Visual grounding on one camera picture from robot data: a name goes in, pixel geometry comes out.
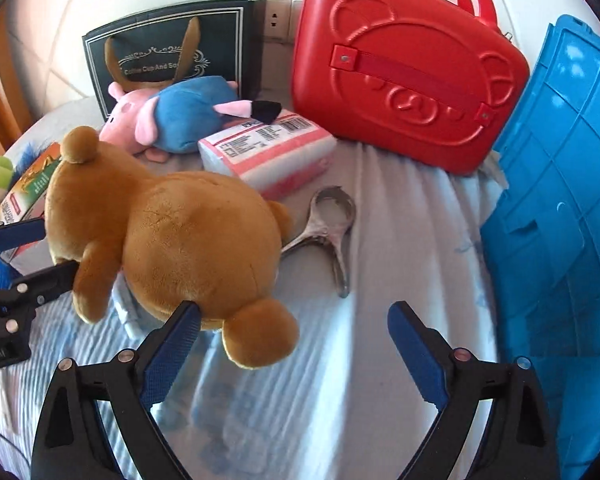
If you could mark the metal clamp tool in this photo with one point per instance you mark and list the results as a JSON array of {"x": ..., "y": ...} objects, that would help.
[{"x": 340, "y": 255}]

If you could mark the red bear-embossed suitcase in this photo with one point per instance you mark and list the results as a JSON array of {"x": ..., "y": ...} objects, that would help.
[{"x": 405, "y": 60}]

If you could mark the curved wooden frame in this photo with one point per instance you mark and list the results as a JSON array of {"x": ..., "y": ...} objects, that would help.
[{"x": 0, "y": 85}]

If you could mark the pig plush in blue outfit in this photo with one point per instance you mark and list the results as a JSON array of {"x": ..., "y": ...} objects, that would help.
[{"x": 190, "y": 110}]

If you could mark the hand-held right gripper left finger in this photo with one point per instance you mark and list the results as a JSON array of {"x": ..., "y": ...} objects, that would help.
[{"x": 172, "y": 355}]

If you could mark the pink tissue packet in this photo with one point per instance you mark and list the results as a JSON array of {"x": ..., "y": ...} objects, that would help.
[{"x": 270, "y": 155}]

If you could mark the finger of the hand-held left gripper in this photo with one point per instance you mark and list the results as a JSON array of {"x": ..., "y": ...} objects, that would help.
[
  {"x": 20, "y": 232},
  {"x": 45, "y": 280}
]

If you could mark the green and orange carton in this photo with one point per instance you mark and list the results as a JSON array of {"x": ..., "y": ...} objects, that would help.
[{"x": 25, "y": 190}]

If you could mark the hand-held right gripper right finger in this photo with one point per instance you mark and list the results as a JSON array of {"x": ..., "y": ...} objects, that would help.
[{"x": 415, "y": 355}]

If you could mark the brown teddy bear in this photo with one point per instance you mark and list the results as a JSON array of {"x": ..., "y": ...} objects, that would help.
[{"x": 195, "y": 240}]

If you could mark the white wall socket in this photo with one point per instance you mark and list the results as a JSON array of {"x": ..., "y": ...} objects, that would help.
[{"x": 277, "y": 20}]

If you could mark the black gift box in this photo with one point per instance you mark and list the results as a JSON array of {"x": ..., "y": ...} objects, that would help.
[{"x": 145, "y": 40}]

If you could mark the blue plastic crate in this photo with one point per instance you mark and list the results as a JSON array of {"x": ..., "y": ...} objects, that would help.
[{"x": 555, "y": 210}]

